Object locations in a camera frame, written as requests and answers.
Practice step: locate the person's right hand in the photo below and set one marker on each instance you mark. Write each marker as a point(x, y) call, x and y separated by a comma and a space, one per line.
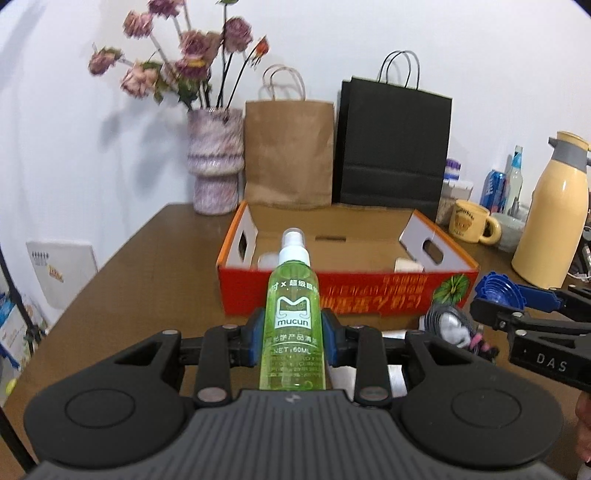
point(583, 414)

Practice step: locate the green spray bottle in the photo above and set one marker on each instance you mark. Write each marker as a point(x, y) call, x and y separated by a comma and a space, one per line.
point(293, 357)

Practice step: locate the brown paper bag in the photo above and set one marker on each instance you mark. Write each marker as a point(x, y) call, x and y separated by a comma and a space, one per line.
point(289, 147)

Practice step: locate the black paper bag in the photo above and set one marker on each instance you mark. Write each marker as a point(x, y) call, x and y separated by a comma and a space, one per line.
point(391, 142)

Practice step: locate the clear bottle blue cap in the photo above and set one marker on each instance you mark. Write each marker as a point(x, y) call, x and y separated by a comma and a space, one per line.
point(514, 183)

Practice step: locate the grey ceramic bowl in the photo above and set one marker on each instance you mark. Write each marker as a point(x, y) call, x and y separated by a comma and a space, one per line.
point(511, 232)

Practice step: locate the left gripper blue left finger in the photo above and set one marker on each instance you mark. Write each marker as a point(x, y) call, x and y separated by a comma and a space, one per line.
point(251, 339)

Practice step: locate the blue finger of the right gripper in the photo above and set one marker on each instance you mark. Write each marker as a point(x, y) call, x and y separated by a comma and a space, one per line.
point(540, 299)

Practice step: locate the dried pink rose bouquet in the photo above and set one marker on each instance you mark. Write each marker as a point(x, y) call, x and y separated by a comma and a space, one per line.
point(210, 65)

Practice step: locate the cream yellow thermos jug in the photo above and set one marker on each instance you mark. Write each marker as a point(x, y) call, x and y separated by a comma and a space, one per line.
point(557, 214)

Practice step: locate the blue drink can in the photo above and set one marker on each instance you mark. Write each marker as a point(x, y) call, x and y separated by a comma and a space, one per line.
point(492, 197)

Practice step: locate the red orange cardboard box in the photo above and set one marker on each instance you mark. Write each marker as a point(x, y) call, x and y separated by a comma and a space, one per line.
point(387, 262)

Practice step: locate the pink marbled ceramic vase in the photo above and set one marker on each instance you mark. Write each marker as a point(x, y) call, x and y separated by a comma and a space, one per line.
point(215, 158)

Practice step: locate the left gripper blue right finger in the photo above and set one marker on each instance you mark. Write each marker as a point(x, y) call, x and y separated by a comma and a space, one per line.
point(334, 338)

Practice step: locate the white tape roll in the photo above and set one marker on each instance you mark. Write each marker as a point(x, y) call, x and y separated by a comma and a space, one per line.
point(268, 261)

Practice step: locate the white storage container purple lid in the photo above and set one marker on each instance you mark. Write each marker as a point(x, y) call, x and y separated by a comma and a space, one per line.
point(454, 188)

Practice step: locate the yellow bear mug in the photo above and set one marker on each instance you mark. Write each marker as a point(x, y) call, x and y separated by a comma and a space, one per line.
point(473, 223)

